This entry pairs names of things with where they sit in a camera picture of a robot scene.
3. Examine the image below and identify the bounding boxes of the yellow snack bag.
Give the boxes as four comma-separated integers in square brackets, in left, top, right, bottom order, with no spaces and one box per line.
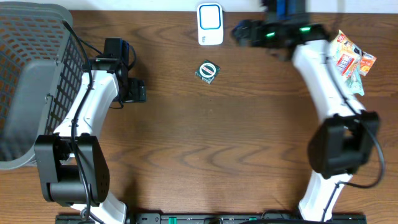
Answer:
[330,30,363,80]

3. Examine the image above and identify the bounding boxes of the orange tissue pack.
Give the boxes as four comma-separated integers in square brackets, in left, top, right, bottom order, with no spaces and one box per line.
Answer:
[359,52,377,77]

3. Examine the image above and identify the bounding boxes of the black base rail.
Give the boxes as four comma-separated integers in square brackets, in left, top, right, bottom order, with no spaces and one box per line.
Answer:
[55,211,367,224]

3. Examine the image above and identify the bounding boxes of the teal snack pouch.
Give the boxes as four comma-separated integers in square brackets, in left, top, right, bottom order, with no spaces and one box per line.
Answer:
[345,67,364,96]

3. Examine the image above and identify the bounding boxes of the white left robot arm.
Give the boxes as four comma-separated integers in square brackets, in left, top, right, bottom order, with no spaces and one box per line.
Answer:
[34,57,146,223]

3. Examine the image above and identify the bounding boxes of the round green label snack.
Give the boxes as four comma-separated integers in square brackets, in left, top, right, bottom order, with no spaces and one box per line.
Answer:
[195,60,221,85]

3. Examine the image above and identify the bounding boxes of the white barcode scanner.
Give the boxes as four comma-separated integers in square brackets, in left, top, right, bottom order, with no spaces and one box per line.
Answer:
[197,2,224,45]

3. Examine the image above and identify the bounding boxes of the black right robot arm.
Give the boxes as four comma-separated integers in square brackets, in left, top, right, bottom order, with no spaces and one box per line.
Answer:
[231,20,386,223]

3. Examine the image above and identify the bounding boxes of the grey plastic mesh basket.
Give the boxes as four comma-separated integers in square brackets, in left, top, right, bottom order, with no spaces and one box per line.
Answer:
[1,1,85,170]

